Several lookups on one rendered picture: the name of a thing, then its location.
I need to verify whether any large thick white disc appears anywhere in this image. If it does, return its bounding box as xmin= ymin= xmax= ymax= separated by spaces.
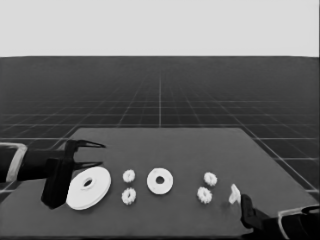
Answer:
xmin=65 ymin=166 xmax=112 ymax=211

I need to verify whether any small white gear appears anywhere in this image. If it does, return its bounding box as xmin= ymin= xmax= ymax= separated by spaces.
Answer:
xmin=122 ymin=169 xmax=136 ymax=184
xmin=196 ymin=186 xmax=213 ymax=205
xmin=203 ymin=171 xmax=218 ymax=187
xmin=121 ymin=187 xmax=137 ymax=206

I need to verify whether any small white T-shaped piece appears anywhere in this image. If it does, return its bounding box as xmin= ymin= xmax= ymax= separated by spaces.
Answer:
xmin=228 ymin=183 xmax=242 ymax=205

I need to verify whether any white round carrier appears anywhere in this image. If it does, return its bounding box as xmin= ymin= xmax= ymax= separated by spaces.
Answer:
xmin=146 ymin=167 xmax=174 ymax=195

